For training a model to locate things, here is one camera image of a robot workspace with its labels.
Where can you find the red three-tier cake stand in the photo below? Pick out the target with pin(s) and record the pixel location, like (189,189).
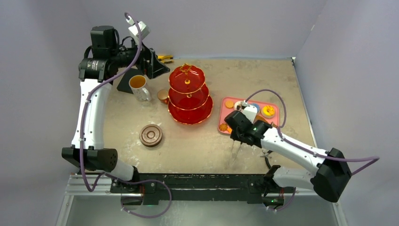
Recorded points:
(190,102)

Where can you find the orange flower cookie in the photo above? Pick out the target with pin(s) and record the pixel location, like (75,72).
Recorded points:
(223,127)

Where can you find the black handled pliers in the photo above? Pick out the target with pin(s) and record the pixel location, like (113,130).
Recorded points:
(266,155)

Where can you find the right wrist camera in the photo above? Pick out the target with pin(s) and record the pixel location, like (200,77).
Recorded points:
(248,110)

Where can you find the white mug with tea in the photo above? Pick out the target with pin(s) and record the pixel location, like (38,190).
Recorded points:
(138,86)

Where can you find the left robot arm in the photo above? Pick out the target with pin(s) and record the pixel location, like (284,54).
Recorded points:
(97,71)

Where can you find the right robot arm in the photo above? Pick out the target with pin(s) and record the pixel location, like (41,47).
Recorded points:
(325,172)

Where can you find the metal tongs black tips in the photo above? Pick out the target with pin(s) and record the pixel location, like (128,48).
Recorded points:
(234,151)

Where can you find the black square mat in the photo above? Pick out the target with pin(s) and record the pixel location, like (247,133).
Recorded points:
(123,85)

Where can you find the yellow black pliers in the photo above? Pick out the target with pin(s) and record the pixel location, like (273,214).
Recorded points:
(167,59)

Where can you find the yellow frosted donut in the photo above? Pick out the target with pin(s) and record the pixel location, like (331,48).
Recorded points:
(268,111)

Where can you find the blue frosted donut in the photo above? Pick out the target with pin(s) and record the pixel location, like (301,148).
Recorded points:
(256,106)

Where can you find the black base frame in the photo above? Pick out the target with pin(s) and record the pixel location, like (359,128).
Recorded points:
(249,188)

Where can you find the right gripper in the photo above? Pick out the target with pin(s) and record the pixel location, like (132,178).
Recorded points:
(238,137)

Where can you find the pink serving tray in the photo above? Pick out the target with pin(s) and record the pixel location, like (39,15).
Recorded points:
(225,111)

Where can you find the brown croissant pastry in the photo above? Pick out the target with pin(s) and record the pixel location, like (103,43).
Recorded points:
(260,118)

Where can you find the aluminium rail frame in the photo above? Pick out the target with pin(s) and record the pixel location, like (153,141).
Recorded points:
(326,172)

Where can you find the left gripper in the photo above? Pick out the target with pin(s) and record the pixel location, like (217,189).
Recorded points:
(154,67)

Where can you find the round orange cookie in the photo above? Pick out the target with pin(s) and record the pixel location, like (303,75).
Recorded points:
(229,104)

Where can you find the small brown cup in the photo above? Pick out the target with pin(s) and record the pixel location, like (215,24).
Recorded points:
(162,96)

